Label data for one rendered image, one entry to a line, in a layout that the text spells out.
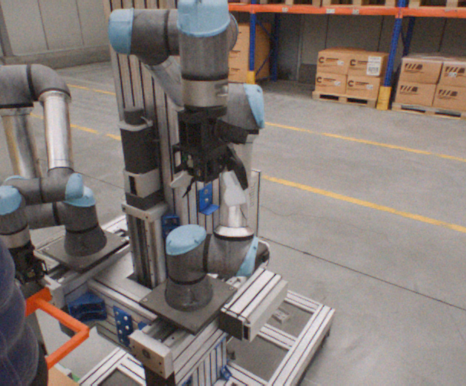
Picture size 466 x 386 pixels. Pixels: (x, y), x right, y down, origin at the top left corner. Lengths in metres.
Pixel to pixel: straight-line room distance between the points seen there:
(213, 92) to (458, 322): 2.62
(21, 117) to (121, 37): 0.76
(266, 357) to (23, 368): 1.51
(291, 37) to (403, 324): 7.60
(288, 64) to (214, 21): 9.03
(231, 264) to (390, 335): 1.79
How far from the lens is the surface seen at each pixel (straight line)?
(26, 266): 1.21
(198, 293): 1.21
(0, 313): 0.81
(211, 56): 0.61
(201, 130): 0.63
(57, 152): 1.27
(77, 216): 1.46
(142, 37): 0.74
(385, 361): 2.61
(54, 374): 1.30
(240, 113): 1.04
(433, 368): 2.68
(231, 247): 1.10
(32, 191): 1.23
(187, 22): 0.61
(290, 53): 9.58
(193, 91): 0.62
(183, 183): 0.76
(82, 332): 1.17
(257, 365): 2.17
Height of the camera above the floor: 1.89
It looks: 28 degrees down
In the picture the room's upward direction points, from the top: straight up
